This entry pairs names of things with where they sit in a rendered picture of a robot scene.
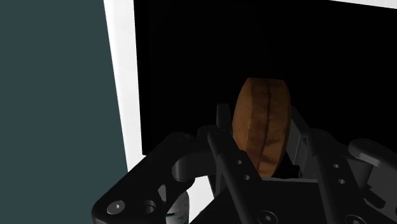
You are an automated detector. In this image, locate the brown wooden oval object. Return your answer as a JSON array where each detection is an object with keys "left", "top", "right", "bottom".
[{"left": 232, "top": 77, "right": 292, "bottom": 179}]

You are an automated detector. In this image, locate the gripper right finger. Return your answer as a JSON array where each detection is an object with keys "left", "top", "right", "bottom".
[{"left": 286, "top": 105, "right": 397, "bottom": 224}]

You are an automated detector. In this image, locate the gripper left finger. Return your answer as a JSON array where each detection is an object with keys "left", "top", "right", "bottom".
[{"left": 91, "top": 103, "right": 263, "bottom": 224}]

